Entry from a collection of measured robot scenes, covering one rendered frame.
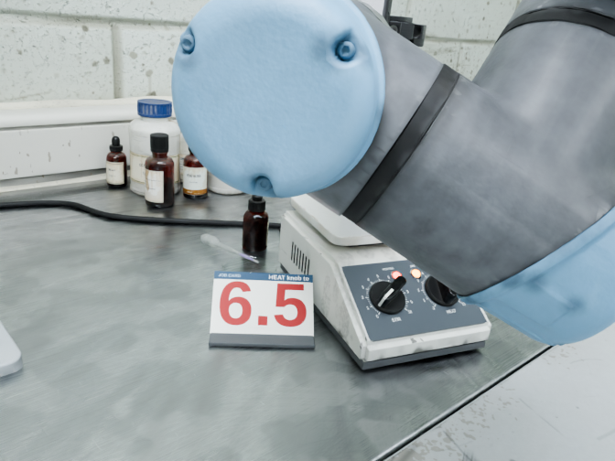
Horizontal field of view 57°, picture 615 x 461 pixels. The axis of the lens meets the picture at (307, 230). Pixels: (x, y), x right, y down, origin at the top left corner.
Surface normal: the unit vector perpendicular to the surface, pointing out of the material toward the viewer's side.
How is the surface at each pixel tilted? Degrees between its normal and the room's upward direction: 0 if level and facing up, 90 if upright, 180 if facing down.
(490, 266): 102
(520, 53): 45
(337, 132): 89
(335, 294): 90
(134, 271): 0
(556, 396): 0
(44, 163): 90
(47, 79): 90
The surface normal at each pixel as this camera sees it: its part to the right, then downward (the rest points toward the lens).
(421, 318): 0.27, -0.62
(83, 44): 0.65, 0.33
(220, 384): 0.09, -0.92
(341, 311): -0.92, 0.07
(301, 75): -0.21, 0.33
